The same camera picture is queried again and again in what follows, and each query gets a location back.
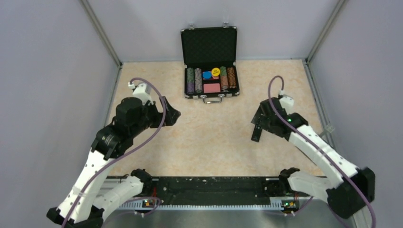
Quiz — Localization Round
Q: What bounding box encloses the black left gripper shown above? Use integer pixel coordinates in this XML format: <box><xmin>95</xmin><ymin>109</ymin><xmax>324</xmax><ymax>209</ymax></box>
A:
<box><xmin>130</xmin><ymin>95</ymin><xmax>181</xmax><ymax>137</ymax></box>

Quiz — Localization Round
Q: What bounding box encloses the black remote control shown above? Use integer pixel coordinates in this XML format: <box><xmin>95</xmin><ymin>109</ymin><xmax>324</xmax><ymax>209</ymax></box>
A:
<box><xmin>251</xmin><ymin>124</ymin><xmax>263</xmax><ymax>143</ymax></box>

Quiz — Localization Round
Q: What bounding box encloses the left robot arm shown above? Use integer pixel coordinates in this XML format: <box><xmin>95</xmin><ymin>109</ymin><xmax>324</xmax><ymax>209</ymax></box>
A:
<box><xmin>47</xmin><ymin>96</ymin><xmax>181</xmax><ymax>228</ymax></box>

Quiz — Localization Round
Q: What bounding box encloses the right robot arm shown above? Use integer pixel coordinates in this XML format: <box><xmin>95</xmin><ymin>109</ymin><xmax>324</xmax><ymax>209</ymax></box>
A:
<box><xmin>251</xmin><ymin>95</ymin><xmax>375</xmax><ymax>219</ymax></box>

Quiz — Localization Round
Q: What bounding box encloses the purple green chip stack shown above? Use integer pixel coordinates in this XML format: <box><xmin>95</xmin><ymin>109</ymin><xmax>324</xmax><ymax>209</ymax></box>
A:
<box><xmin>186</xmin><ymin>68</ymin><xmax>195</xmax><ymax>94</ymax></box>

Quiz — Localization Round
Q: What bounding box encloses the red playing card deck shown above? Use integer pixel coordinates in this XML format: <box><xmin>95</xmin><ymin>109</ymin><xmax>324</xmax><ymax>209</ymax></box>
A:
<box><xmin>203</xmin><ymin>83</ymin><xmax>221</xmax><ymax>94</ymax></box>

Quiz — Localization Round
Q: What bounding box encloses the blue dealer button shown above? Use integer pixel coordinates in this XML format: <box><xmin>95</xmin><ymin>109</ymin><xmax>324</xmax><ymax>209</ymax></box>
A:
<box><xmin>202</xmin><ymin>71</ymin><xmax>212</xmax><ymax>80</ymax></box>

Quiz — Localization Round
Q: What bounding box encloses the orange black chip stack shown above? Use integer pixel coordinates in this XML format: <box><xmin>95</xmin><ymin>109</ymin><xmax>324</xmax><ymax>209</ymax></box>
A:
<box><xmin>227</xmin><ymin>67</ymin><xmax>236</xmax><ymax>88</ymax></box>

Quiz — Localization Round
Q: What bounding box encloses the green red chip stack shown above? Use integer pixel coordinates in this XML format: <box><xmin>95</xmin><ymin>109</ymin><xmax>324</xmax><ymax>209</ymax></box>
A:
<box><xmin>220</xmin><ymin>66</ymin><xmax>229</xmax><ymax>90</ymax></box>

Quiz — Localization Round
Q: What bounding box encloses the yellow big blind button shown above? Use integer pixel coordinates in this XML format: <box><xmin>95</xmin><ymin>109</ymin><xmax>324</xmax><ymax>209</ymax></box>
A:
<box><xmin>211</xmin><ymin>67</ymin><xmax>221</xmax><ymax>77</ymax></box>

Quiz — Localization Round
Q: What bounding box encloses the black poker chip case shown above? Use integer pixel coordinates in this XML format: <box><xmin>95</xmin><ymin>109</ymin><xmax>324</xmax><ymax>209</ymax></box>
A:
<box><xmin>180</xmin><ymin>26</ymin><xmax>240</xmax><ymax>104</ymax></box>

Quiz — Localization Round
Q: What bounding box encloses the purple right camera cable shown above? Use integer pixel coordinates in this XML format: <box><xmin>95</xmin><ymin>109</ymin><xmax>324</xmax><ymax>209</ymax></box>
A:
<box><xmin>268</xmin><ymin>75</ymin><xmax>377</xmax><ymax>228</ymax></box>

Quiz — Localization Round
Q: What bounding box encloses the purple camera cable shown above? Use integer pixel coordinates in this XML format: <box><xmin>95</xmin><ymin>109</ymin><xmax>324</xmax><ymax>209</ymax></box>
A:
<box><xmin>268</xmin><ymin>75</ymin><xmax>377</xmax><ymax>228</ymax></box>
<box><xmin>61</xmin><ymin>77</ymin><xmax>167</xmax><ymax>228</ymax></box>

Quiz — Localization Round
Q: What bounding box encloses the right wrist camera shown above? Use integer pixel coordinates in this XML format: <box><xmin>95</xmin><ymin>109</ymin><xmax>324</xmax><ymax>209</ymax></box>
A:
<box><xmin>278</xmin><ymin>90</ymin><xmax>295</xmax><ymax>114</ymax></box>

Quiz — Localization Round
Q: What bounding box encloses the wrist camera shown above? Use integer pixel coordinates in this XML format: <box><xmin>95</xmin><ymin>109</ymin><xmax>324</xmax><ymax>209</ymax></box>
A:
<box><xmin>128</xmin><ymin>82</ymin><xmax>154</xmax><ymax>105</ymax></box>
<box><xmin>278</xmin><ymin>90</ymin><xmax>295</xmax><ymax>114</ymax></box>

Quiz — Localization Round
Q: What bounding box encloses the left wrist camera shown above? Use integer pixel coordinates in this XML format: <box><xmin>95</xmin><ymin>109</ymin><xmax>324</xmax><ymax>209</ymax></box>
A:
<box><xmin>128</xmin><ymin>82</ymin><xmax>154</xmax><ymax>105</ymax></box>

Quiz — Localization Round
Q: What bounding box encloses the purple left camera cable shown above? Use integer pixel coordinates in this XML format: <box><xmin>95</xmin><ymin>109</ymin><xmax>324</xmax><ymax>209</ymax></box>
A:
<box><xmin>61</xmin><ymin>77</ymin><xmax>167</xmax><ymax>228</ymax></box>

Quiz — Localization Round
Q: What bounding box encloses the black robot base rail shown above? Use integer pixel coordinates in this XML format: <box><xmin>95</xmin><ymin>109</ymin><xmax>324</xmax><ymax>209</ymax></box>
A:
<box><xmin>119</xmin><ymin>176</ymin><xmax>310</xmax><ymax>212</ymax></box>

